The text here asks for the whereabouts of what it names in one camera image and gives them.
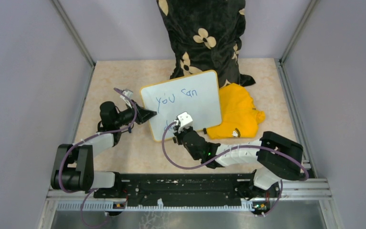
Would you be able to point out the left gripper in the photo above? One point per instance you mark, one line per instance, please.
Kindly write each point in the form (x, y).
(141, 110)

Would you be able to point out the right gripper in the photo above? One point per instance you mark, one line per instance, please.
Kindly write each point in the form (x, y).
(178, 134)

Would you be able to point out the yellow-framed whiteboard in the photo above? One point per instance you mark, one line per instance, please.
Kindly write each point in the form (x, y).
(196, 94)

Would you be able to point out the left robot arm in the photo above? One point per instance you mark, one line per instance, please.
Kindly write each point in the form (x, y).
(73, 167)

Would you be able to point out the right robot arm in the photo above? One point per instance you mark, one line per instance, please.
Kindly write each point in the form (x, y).
(280, 157)

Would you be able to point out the yellow t-shirt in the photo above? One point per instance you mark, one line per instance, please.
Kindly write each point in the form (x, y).
(240, 117)

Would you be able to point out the black floral blanket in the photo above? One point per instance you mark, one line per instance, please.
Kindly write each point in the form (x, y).
(206, 35)

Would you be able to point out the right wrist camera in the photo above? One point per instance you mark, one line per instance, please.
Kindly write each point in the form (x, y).
(182, 121)

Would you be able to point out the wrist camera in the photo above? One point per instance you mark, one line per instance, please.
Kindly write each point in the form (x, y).
(126, 96)
(182, 121)

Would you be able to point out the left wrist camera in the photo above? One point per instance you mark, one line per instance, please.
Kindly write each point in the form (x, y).
(126, 96)

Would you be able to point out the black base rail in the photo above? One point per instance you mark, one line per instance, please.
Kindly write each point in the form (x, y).
(188, 190)

